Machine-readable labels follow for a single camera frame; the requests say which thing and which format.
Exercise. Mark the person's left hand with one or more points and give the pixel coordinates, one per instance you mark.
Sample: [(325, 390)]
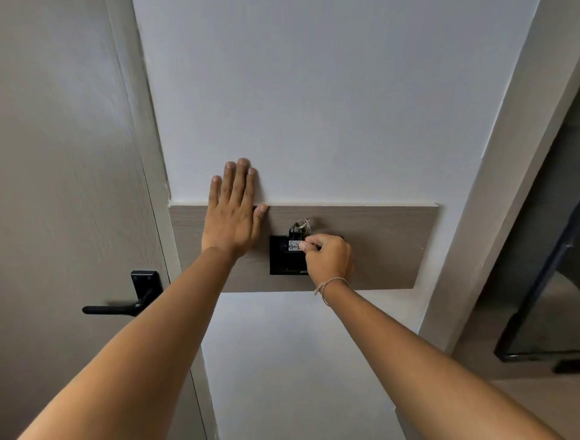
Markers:
[(231, 217)]

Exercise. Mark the person's right hand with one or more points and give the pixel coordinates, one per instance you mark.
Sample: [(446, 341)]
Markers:
[(330, 258)]

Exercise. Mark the person's left thumb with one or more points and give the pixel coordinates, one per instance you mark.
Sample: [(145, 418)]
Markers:
[(260, 218)]

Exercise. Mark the person's right thumb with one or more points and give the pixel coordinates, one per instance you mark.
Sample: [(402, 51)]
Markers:
[(308, 247)]

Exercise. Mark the person's left little finger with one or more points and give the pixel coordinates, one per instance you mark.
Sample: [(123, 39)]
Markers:
[(215, 190)]

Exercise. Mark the person's left middle finger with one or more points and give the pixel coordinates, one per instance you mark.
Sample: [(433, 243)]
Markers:
[(242, 179)]

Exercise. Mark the black key tag white label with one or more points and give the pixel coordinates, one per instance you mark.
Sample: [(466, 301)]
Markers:
[(293, 247)]

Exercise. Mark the person's left forearm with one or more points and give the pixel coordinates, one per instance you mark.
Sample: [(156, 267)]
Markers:
[(136, 353)]

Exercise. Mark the person's right forearm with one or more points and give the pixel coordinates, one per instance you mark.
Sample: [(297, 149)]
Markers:
[(417, 362)]

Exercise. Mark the grey wooden door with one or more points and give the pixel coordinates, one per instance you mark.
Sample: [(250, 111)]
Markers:
[(68, 181)]

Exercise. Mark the black framed glass panel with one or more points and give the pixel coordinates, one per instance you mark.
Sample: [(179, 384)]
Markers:
[(539, 290)]

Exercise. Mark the black wall card switch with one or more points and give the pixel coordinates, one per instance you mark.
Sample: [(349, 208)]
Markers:
[(283, 265)]

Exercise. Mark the grey-brown wooden wall panel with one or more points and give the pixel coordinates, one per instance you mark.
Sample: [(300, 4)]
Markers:
[(385, 247)]

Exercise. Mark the light grey door frame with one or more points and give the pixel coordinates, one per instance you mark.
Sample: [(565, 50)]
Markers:
[(152, 136)]

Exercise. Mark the beige doorway frame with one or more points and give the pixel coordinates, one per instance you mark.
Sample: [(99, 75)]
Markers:
[(507, 172)]

